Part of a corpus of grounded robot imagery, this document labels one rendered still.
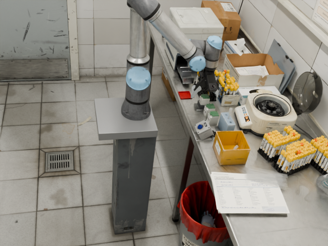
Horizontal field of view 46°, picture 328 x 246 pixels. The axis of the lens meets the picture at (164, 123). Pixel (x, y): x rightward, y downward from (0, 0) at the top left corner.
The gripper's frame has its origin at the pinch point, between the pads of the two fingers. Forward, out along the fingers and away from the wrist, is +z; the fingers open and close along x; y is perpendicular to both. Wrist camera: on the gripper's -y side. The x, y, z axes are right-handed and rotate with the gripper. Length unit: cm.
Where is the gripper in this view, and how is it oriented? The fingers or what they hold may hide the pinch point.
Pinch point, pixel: (204, 98)
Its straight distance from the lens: 210.5
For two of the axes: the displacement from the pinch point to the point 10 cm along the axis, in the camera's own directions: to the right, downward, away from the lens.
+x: -9.8, 0.4, -2.1
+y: -1.9, -6.4, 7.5
